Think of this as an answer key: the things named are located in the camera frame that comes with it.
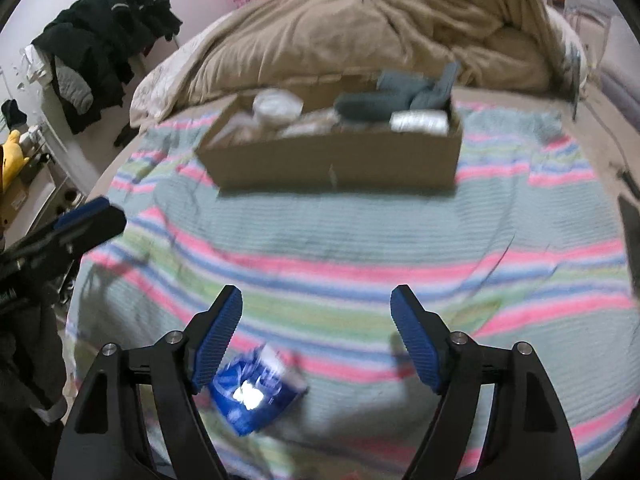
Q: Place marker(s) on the blue tissue packet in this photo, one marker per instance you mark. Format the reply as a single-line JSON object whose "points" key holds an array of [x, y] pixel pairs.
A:
{"points": [[265, 410]]}

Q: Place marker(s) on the grey socks pair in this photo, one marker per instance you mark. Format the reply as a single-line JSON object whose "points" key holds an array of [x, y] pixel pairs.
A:
{"points": [[380, 100]]}

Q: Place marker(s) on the white towel pack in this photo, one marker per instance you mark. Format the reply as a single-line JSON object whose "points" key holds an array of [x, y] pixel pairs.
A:
{"points": [[420, 122]]}

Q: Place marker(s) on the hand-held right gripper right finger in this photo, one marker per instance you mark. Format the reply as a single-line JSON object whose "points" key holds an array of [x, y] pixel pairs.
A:
{"points": [[415, 340]]}

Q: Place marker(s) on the white floral quilt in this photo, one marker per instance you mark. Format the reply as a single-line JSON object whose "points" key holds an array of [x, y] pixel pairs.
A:
{"points": [[160, 85]]}

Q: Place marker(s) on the black clothes pile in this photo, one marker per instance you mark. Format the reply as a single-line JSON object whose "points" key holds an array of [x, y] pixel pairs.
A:
{"points": [[107, 40]]}

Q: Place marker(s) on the round cotton swab container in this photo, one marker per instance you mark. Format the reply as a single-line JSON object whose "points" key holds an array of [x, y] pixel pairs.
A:
{"points": [[277, 107]]}

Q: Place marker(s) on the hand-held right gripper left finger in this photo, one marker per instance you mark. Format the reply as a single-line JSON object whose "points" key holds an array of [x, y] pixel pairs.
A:
{"points": [[217, 340]]}

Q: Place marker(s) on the striped blanket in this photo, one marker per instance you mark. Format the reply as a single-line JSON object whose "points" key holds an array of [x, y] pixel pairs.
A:
{"points": [[350, 240]]}

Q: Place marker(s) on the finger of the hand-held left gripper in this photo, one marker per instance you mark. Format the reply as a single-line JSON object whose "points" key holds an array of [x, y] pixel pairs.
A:
{"points": [[92, 217]]}

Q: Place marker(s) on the beige fleece duvet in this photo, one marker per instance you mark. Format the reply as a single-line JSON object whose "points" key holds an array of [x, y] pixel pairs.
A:
{"points": [[375, 25]]}

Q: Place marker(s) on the yellow plush toy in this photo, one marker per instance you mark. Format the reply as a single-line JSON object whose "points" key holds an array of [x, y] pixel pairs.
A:
{"points": [[10, 157]]}

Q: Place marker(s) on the grey jacket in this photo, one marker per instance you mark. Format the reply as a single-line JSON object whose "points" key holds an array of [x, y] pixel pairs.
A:
{"points": [[72, 90]]}

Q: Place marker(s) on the person's dark clothing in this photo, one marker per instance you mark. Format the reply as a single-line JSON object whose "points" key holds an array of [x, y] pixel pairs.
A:
{"points": [[25, 390]]}

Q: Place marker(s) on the clear plastic bag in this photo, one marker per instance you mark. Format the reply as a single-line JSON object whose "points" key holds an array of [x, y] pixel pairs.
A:
{"points": [[315, 122]]}

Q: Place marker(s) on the brown cardboard box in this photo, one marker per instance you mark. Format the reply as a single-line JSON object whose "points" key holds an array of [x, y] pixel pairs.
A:
{"points": [[350, 160]]}

